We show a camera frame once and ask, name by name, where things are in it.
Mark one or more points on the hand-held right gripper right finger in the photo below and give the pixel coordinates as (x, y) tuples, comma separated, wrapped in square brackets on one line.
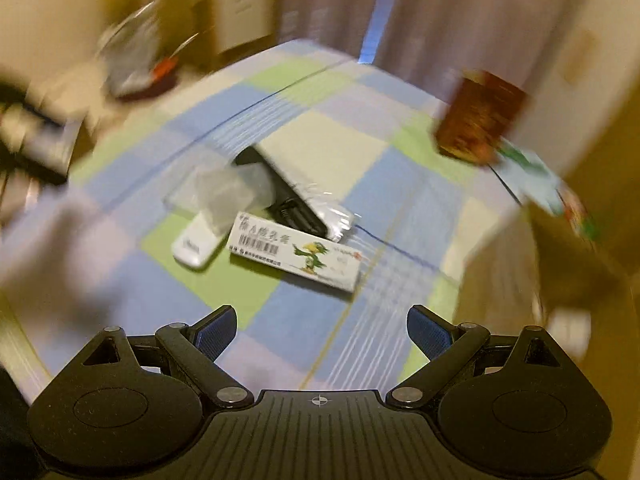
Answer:
[(429, 332)]

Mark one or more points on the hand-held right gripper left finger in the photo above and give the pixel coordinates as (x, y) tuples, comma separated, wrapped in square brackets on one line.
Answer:
[(216, 332)]

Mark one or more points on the white remote with grey dial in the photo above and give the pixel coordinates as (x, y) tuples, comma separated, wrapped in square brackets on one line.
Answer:
[(197, 242)]

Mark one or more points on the white cartoon medicine box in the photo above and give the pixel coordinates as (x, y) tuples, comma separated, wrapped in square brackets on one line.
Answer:
[(295, 255)]

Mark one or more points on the cardboard box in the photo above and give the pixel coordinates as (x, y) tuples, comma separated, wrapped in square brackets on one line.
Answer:
[(550, 270)]

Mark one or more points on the clear plastic case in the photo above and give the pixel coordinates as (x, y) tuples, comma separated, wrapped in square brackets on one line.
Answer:
[(220, 195)]

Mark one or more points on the crinkled clear plastic bag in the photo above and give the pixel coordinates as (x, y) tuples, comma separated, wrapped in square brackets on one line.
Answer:
[(130, 35)]

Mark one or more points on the cartoon snack bag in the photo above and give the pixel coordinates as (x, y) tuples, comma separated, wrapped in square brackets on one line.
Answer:
[(545, 185)]

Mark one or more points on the red gift box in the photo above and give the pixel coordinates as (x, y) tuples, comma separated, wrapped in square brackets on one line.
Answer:
[(480, 115)]

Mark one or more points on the checked tablecloth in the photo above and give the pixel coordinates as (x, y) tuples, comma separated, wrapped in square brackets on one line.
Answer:
[(310, 125)]

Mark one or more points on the pinkish curtain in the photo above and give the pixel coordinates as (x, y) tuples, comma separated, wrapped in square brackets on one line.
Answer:
[(425, 10)]

